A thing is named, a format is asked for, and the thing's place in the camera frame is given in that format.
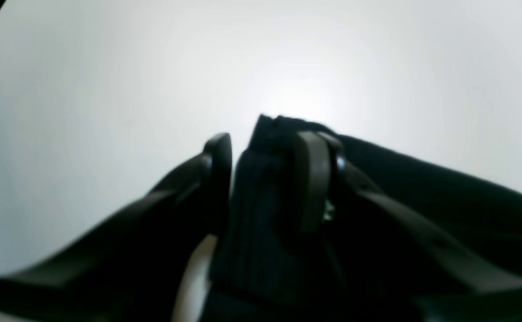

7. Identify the black T-shirt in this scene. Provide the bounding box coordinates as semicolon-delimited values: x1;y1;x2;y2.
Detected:
200;115;522;322

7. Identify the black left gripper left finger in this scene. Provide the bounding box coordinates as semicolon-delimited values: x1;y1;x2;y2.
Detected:
0;133;232;322

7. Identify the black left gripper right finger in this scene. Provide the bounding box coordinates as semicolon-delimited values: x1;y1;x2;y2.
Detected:
294;131;522;322

